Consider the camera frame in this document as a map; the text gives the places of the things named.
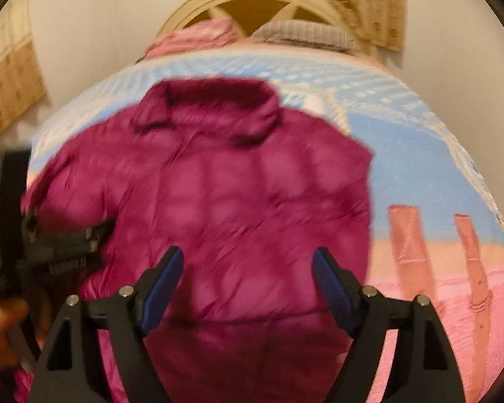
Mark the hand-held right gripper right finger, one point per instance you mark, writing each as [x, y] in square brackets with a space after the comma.
[329, 287]

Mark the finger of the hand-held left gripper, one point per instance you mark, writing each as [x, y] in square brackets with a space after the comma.
[71, 239]
[69, 266]

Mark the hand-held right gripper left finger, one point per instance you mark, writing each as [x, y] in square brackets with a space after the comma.
[164, 287]

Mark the magenta puffer jacket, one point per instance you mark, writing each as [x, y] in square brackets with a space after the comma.
[243, 201]

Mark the person's left hand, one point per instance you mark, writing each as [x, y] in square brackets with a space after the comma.
[0, 331]

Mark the blue and pink printed blanket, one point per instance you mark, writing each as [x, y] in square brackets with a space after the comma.
[424, 168]

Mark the pink folded quilt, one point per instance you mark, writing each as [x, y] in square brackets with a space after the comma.
[193, 37]

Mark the striped pillow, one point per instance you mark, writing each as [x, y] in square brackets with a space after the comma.
[306, 33]

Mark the cream wooden bed headboard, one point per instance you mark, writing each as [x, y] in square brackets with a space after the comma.
[206, 2]

